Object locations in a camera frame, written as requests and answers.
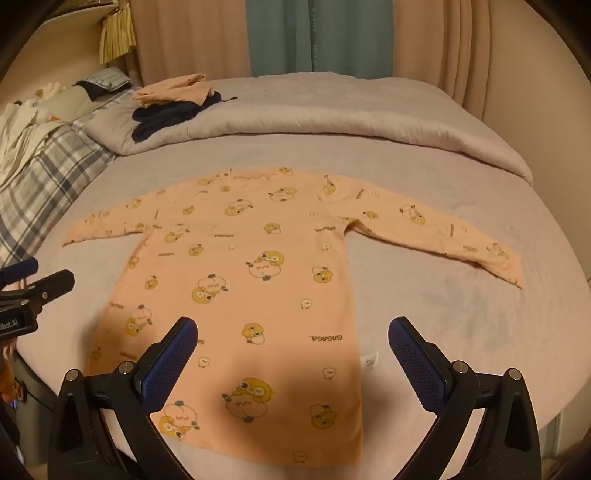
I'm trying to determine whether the teal curtain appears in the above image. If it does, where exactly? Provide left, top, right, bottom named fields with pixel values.
left=245, top=0, right=394, bottom=79

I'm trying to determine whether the yellow fringed cloth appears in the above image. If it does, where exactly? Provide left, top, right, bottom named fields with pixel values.
left=99, top=4, right=138, bottom=65

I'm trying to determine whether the peach printed long-sleeve shirt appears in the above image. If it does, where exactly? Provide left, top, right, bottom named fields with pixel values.
left=62, top=166, right=523, bottom=464

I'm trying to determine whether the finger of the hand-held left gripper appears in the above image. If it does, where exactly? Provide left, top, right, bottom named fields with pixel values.
left=0, top=257, right=40, bottom=283
left=0, top=270, right=75, bottom=308

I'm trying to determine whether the folded peach garment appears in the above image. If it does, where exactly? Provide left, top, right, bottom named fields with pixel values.
left=133, top=74, right=214, bottom=104

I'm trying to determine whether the striped pillow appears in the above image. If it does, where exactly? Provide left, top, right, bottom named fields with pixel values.
left=75, top=67, right=133, bottom=100

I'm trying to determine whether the white crumpled cloth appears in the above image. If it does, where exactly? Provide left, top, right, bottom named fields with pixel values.
left=0, top=82, right=63, bottom=185

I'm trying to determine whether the navy garment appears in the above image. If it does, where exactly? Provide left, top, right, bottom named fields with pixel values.
left=131, top=91, right=238, bottom=143

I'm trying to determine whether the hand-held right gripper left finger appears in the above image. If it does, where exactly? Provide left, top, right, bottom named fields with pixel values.
left=48, top=316, right=199, bottom=480

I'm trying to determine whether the pink curtain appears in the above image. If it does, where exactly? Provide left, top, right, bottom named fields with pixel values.
left=128, top=0, right=254, bottom=88
left=390, top=0, right=491, bottom=121

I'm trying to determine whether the bed with grey sheet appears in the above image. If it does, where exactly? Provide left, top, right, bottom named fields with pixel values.
left=0, top=138, right=591, bottom=480

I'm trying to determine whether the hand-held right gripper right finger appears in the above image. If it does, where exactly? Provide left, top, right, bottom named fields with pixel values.
left=388, top=316, right=542, bottom=480

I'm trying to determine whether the plaid blanket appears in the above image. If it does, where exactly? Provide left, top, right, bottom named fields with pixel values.
left=0, top=85, right=144, bottom=268

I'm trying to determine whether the wooden shelf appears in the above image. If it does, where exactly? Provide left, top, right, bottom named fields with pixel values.
left=28, top=0, right=122, bottom=34

